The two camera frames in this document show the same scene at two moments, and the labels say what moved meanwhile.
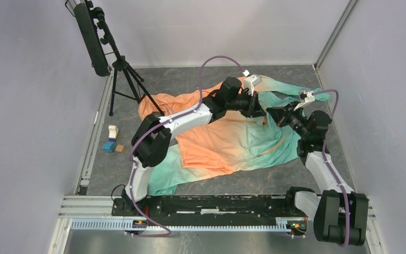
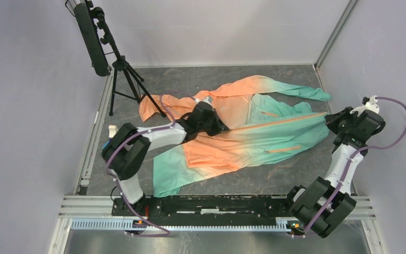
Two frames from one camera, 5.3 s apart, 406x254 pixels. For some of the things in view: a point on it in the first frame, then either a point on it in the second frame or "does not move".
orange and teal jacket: [228, 146] does not move
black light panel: [95, 51] does not move
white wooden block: [113, 131] does not move
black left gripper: [254, 109] to [219, 126]
